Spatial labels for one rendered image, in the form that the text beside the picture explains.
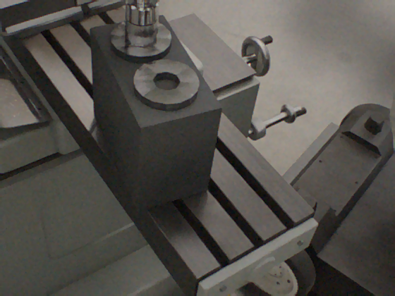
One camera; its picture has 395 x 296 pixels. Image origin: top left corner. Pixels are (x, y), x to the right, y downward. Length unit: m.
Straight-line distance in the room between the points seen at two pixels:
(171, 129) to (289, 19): 2.18
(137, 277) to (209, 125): 0.92
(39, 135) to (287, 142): 1.32
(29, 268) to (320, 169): 0.74
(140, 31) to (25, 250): 0.74
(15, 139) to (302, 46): 1.84
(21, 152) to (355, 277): 0.74
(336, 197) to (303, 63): 1.35
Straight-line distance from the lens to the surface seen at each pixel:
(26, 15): 1.21
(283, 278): 1.38
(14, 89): 1.20
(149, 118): 0.78
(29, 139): 1.18
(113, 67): 0.85
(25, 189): 1.27
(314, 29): 2.90
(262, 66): 1.64
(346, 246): 1.37
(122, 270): 1.68
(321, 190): 1.42
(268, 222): 0.93
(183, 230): 0.90
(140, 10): 0.83
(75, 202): 1.40
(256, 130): 1.61
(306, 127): 2.40
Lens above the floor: 1.66
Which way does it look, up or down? 48 degrees down
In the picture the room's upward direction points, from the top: 9 degrees clockwise
